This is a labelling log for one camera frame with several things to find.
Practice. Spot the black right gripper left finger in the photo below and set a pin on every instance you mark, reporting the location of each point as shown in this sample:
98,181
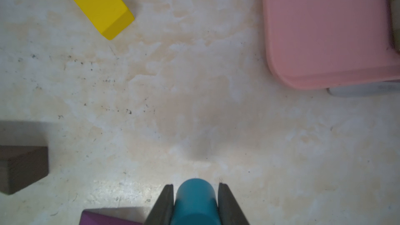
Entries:
163,209

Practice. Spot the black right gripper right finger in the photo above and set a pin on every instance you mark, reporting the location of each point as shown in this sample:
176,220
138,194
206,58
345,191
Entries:
229,210

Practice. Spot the teal cylinder block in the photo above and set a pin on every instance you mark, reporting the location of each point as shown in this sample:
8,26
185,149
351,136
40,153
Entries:
195,204

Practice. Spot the dark brown rectangular block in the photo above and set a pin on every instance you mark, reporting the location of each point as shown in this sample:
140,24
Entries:
22,166

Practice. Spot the silver metal fork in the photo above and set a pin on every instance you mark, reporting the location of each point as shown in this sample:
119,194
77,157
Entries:
368,89

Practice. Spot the pink plastic tray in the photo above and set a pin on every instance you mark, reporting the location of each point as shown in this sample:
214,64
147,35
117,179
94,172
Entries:
318,44

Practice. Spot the yellow rectangular block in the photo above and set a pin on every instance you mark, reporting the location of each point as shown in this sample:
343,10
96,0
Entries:
109,17

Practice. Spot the green white checkered cloth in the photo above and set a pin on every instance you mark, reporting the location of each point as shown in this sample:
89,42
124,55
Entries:
395,19

